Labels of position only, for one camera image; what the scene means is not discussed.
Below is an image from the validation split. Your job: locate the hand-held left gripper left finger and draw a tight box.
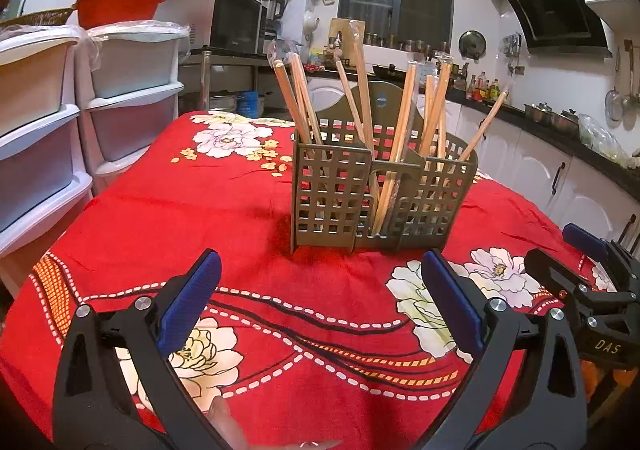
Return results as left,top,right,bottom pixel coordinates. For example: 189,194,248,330
52,249,236,450

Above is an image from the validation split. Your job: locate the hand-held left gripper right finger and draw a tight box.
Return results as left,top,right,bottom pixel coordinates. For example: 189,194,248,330
415,249,588,450

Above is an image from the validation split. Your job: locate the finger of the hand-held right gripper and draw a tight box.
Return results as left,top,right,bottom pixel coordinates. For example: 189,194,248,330
562,223,640,281
524,248,608,316

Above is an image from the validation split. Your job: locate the olive perforated utensil holder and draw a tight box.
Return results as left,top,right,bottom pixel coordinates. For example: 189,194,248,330
291,80,479,255

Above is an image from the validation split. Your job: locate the group of wooden chopsticks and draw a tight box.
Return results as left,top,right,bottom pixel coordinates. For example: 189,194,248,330
267,37,511,236

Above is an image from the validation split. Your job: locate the red floral tablecloth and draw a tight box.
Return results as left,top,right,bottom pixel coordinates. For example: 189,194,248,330
0,110,621,450

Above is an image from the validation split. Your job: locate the clear plastic bag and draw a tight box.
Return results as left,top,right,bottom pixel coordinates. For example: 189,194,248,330
577,114,631,166

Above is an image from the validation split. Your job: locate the steel pot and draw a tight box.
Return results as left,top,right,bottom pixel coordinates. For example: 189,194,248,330
524,102,553,123
552,110,581,133

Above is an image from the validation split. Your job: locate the hanging steel strainer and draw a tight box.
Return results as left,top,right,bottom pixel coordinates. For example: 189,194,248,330
605,47,625,122

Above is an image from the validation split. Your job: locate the hanging steel ladle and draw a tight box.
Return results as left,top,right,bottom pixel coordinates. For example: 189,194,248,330
622,42,640,111

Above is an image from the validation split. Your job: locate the row of condiment bottles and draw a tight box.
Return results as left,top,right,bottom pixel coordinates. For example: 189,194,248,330
465,70,511,103

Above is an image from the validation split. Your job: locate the white plastic drawer unit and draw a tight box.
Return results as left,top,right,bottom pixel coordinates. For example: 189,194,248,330
0,25,96,276
77,20,191,196

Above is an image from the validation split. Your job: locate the steel stockpot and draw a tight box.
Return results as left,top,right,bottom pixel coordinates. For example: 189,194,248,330
207,92,238,112

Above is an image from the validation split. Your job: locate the dark hanging pot lid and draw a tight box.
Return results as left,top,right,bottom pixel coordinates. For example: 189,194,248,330
458,30,487,60

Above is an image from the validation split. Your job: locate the black range hood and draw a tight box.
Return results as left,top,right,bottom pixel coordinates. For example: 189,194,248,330
499,0,613,56

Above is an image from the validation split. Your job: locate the steel shelf rack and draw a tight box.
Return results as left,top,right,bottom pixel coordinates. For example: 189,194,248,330
177,47,306,118

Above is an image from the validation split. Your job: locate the row of steel jars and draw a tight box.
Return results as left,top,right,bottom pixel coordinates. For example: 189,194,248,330
365,32,451,53

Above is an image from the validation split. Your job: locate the silver microwave oven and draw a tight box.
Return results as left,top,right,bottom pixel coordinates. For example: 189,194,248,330
157,0,268,56

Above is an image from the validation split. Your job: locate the wooden cutting board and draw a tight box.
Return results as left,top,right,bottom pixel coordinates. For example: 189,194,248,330
328,18,366,63

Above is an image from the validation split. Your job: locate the black blender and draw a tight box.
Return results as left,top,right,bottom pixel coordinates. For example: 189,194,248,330
256,0,287,33

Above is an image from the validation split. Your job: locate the red plastic basin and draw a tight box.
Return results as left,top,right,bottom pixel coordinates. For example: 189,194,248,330
72,0,167,30

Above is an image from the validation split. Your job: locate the brown woven basket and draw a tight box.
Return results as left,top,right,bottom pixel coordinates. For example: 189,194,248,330
0,7,76,31

